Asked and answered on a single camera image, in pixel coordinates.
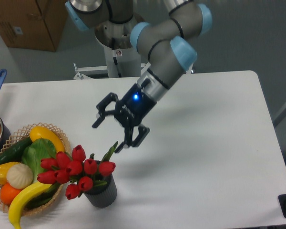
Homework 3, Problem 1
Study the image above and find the yellow squash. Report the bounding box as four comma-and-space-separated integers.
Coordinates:
29, 126, 65, 152

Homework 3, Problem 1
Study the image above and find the green cucumber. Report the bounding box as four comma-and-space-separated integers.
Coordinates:
0, 137, 32, 165

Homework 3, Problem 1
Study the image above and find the yellow banana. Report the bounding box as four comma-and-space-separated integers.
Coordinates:
8, 182, 51, 229

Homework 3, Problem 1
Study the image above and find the brown cardboard box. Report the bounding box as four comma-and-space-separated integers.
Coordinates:
0, 0, 68, 52

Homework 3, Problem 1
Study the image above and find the woven wicker basket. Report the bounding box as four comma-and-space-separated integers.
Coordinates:
0, 123, 70, 216

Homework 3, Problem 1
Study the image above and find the orange fruit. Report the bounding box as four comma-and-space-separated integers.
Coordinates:
0, 183, 22, 205

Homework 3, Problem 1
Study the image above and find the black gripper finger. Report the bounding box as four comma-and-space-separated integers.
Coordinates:
115, 125, 150, 153
92, 92, 120, 128

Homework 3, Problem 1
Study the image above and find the yellow bell pepper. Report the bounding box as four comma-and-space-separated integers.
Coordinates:
0, 162, 19, 185

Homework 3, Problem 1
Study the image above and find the red tulip bouquet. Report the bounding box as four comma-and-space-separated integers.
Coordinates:
37, 143, 118, 200

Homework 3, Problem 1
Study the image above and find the dark grey ribbed vase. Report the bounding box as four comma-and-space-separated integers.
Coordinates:
82, 160, 118, 208

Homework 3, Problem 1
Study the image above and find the white steamed bun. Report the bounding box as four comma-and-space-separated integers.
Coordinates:
6, 163, 33, 189

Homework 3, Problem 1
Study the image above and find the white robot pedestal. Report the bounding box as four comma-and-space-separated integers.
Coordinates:
72, 11, 196, 81

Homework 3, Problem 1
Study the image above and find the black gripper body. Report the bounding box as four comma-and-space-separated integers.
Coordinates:
114, 84, 156, 128

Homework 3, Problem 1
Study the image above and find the green lettuce leaf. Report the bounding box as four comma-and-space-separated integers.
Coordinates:
21, 138, 56, 183

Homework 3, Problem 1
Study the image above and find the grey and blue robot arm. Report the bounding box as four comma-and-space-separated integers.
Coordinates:
65, 0, 213, 152

